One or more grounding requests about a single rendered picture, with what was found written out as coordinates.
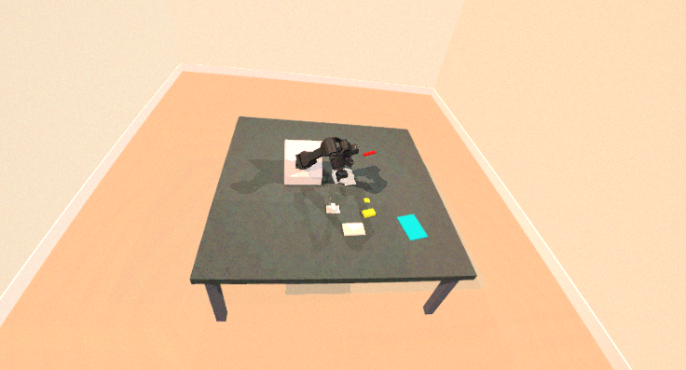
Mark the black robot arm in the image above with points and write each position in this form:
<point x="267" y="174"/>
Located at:
<point x="328" y="147"/>

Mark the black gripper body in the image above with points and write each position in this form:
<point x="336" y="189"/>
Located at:
<point x="339" y="163"/>

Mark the cyan flat rectangular plate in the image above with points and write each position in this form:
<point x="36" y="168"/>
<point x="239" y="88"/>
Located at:
<point x="411" y="226"/>

